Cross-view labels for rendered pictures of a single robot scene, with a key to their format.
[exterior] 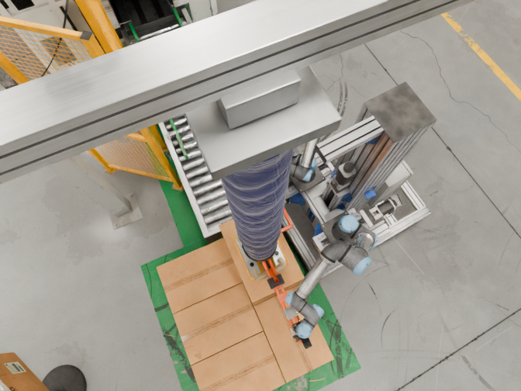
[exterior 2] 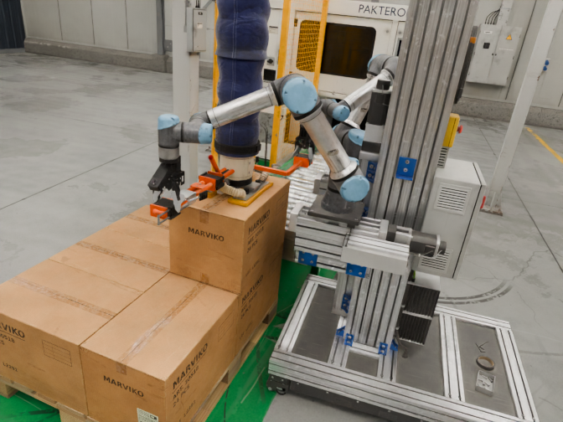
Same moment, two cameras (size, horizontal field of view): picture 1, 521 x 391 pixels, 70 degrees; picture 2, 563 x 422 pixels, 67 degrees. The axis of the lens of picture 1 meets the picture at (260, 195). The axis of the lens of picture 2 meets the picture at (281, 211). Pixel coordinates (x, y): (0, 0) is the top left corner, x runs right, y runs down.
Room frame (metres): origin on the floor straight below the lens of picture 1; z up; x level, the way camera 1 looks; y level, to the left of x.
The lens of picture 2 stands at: (-0.88, -1.53, 1.80)
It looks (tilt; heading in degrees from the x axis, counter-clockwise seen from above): 25 degrees down; 41
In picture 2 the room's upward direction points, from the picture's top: 6 degrees clockwise
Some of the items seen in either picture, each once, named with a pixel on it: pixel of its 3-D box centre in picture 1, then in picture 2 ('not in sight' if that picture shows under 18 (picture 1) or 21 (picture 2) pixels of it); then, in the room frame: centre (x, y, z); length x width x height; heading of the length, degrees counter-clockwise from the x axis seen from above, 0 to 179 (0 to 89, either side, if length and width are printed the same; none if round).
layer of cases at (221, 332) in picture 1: (243, 312); (154, 297); (0.10, 0.18, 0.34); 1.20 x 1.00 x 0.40; 22
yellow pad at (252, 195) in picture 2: (272, 244); (251, 188); (0.53, -0.07, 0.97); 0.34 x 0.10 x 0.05; 23
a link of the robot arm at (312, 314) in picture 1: (311, 313); (197, 131); (0.05, -0.26, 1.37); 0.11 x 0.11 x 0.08; 51
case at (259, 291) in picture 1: (260, 255); (233, 223); (0.49, 0.01, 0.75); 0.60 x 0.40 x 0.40; 23
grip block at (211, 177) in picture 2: (275, 281); (211, 181); (0.26, -0.08, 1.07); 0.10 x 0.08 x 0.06; 113
